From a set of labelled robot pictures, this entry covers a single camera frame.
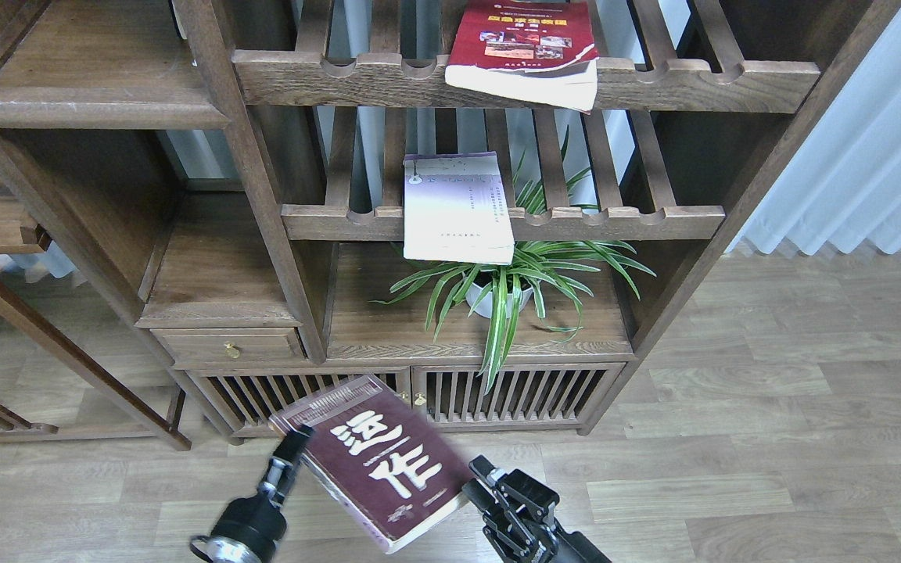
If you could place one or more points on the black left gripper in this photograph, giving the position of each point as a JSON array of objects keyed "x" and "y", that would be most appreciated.
[{"x": 251, "y": 528}]

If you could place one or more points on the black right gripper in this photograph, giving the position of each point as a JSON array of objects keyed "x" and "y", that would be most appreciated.
[{"x": 519, "y": 516}]

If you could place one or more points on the maroon book white characters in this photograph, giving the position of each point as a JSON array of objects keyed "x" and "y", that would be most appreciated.
[{"x": 379, "y": 458}]

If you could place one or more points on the red cover book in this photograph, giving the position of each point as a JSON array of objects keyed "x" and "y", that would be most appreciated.
[{"x": 542, "y": 52}]

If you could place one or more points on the white plant pot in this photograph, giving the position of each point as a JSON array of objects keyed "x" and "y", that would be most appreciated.
[{"x": 482, "y": 296}]

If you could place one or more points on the green spider plant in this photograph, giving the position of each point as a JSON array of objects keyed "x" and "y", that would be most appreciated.
[{"x": 545, "y": 264}]

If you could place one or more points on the dark wooden bookshelf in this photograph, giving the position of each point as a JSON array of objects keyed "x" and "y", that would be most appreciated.
[{"x": 222, "y": 174}]

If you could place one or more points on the white lavender book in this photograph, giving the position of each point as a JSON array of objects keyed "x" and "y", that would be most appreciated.
[{"x": 455, "y": 209}]

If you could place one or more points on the wooden side rack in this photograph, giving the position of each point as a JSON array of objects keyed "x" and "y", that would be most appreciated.
[{"x": 69, "y": 369}]

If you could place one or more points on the white pleated curtain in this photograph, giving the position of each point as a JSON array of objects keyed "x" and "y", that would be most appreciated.
[{"x": 842, "y": 191}]

